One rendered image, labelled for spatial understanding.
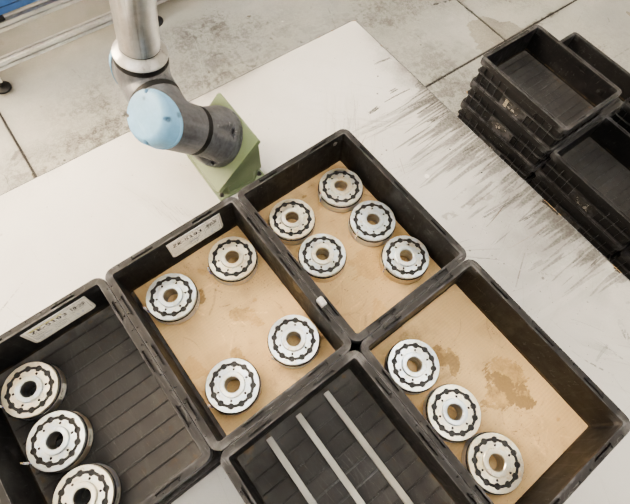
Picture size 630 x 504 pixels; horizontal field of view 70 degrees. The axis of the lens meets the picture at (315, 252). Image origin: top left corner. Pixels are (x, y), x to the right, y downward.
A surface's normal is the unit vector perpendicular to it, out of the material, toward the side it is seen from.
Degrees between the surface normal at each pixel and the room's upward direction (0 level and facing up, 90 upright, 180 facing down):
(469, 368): 0
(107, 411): 0
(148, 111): 42
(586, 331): 0
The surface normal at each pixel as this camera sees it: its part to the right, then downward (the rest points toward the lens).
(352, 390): 0.04, -0.41
